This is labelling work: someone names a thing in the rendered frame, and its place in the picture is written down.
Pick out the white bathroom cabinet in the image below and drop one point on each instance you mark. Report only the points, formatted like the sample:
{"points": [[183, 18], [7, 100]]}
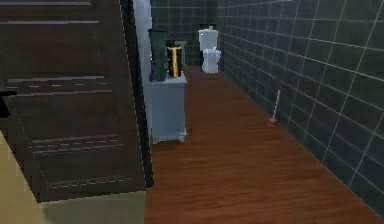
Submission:
{"points": [[166, 108]]}

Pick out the black and yellow container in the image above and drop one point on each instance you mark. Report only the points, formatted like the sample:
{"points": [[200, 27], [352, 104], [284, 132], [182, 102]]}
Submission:
{"points": [[174, 60]]}

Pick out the tall dark green container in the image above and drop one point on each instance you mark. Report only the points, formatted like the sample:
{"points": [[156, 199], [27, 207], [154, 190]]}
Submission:
{"points": [[159, 55]]}

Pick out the small purple bottle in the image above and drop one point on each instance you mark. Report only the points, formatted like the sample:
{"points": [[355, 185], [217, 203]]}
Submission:
{"points": [[152, 71]]}

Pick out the white toilet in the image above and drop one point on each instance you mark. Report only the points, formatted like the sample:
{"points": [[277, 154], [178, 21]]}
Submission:
{"points": [[210, 51]]}

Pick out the red plunger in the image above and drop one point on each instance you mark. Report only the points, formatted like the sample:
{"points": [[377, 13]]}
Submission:
{"points": [[274, 115]]}

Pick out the dark brown room door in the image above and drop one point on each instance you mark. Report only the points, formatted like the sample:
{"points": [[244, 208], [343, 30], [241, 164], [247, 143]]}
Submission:
{"points": [[70, 100]]}

